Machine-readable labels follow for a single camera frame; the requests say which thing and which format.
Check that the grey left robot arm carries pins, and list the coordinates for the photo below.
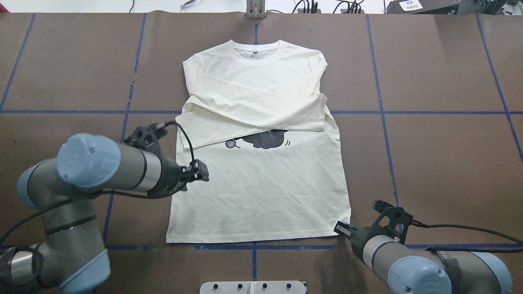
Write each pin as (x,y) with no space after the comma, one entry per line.
(74,257)

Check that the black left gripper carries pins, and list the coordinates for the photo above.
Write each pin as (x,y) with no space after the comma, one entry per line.
(170,177)

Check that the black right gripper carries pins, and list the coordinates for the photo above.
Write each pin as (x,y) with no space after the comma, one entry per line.
(357,239)

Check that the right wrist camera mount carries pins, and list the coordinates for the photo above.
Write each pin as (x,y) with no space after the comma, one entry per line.
(393,221)

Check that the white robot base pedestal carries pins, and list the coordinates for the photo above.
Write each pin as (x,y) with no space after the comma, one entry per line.
(254,287)

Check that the cream long sleeve shirt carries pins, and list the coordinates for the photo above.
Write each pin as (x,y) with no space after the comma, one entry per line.
(257,118)

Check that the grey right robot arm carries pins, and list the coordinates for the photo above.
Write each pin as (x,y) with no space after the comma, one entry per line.
(434,271)

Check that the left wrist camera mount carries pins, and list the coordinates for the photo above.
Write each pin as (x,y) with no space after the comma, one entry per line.
(147,138)

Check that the aluminium frame post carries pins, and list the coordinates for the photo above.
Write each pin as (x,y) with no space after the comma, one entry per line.
(255,9)

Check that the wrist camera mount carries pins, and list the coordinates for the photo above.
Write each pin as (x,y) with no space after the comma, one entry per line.
(147,138)
(393,221)

